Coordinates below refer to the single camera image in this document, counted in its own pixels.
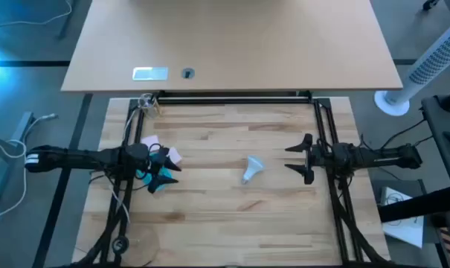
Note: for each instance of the black aluminium table frame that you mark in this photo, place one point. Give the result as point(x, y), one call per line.
point(228, 100)

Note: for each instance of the orange black striped strip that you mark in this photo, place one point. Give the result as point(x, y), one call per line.
point(448, 242)

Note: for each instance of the grey metal table leg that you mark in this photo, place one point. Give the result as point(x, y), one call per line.
point(22, 128)

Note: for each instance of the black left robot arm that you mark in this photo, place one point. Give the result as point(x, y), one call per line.
point(83, 158)

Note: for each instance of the teal power strip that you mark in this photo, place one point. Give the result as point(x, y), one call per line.
point(164, 173)

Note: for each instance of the lamp with round wooden base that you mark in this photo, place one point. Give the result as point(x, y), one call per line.
point(119, 244)

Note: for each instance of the silver desk plate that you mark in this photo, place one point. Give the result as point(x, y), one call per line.
point(150, 73)

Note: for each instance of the beige desk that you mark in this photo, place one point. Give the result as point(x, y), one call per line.
point(228, 37)

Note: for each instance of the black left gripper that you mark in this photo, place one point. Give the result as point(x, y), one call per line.
point(143, 165)

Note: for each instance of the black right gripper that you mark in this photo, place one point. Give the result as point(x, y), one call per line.
point(327, 156)

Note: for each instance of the black beam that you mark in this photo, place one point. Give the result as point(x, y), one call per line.
point(414, 206)

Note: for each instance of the white tower fan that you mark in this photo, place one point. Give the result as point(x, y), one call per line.
point(433, 59)

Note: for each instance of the black cart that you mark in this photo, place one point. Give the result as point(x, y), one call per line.
point(446, 123)

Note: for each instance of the white paper sheet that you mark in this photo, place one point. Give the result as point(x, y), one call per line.
point(405, 223)

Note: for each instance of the pale sticky note pad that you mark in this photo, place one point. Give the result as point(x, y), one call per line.
point(175, 155)

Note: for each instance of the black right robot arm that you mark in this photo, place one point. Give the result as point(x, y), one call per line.
point(388, 156)

